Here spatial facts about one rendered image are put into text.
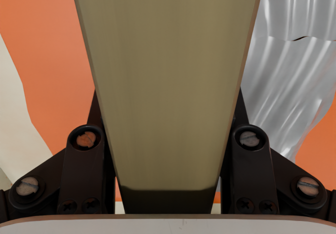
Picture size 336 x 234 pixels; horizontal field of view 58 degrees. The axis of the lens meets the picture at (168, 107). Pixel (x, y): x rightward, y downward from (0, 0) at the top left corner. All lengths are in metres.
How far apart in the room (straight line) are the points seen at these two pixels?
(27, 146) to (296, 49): 0.21
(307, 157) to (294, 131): 0.05
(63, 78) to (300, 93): 0.15
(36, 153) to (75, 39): 0.12
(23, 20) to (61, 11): 0.02
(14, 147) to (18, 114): 0.04
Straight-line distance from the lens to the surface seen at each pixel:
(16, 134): 0.26
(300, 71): 0.20
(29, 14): 0.18
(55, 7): 0.18
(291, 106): 0.21
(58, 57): 0.19
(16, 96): 0.23
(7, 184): 0.32
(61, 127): 0.24
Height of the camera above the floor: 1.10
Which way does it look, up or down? 43 degrees down
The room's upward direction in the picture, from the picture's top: 180 degrees counter-clockwise
